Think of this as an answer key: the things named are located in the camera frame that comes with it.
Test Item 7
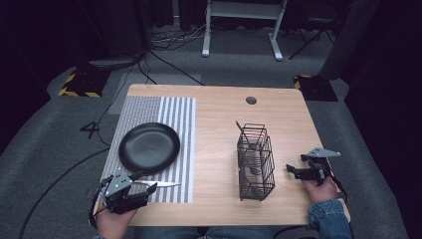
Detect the silver table knife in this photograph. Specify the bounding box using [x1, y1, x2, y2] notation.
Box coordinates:
[131, 179, 182, 189]

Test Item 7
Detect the grey striped placemat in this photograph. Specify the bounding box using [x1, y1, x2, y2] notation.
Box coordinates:
[100, 95, 197, 204]

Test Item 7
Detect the white desk frame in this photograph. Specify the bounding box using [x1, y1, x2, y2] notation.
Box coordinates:
[201, 0, 289, 62]

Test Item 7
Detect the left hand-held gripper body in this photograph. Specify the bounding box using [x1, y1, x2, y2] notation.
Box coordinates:
[98, 167, 149, 215]

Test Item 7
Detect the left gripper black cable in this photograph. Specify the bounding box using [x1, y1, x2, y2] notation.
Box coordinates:
[87, 180, 107, 230]

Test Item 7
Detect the bundle of floor cables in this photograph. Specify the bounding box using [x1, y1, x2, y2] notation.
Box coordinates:
[149, 18, 215, 52]

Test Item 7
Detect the black yellow striped base plate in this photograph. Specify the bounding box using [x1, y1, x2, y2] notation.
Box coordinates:
[293, 74, 339, 103]
[57, 67, 111, 100]

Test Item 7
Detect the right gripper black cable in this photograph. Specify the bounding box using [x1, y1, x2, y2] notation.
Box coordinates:
[326, 163, 350, 204]

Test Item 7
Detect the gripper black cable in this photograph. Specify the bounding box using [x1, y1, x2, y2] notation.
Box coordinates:
[87, 180, 107, 230]
[326, 163, 350, 204]

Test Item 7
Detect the person's left hand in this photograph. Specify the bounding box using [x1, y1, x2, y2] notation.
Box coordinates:
[94, 202, 137, 239]

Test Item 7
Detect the grey column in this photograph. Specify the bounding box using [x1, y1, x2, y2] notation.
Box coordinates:
[317, 0, 381, 81]

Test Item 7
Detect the black wire cutlery basket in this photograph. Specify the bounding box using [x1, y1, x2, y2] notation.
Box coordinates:
[235, 120, 277, 202]

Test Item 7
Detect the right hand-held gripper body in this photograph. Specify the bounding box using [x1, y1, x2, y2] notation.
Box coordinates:
[300, 146, 342, 187]

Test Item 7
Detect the person's right hand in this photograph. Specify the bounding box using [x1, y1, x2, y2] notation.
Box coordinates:
[302, 175, 341, 204]

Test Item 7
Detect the thin black floor cable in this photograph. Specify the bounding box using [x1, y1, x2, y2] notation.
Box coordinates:
[95, 54, 147, 147]

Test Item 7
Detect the black round plate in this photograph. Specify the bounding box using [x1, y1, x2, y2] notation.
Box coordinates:
[117, 121, 182, 176]

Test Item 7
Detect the black tripod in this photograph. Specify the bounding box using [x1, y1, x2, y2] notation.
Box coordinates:
[288, 18, 336, 62]

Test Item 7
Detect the thick black floor cable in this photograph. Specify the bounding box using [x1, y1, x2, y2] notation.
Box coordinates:
[18, 146, 111, 239]

